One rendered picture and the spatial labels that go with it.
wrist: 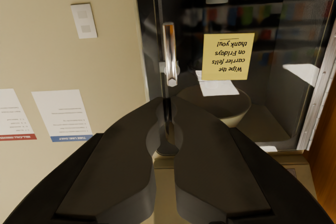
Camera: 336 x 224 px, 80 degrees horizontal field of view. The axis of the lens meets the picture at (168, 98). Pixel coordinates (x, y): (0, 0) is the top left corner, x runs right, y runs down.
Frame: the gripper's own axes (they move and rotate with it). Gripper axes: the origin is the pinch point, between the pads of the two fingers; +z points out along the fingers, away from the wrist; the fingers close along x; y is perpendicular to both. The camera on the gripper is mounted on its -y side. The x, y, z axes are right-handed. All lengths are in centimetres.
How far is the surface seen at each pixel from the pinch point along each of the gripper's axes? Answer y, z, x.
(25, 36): 5, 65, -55
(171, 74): 4.4, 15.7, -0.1
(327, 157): 27.4, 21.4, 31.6
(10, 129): 47, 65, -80
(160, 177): 27.9, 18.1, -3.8
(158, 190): 29.6, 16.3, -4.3
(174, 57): 2.0, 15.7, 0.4
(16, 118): 41, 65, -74
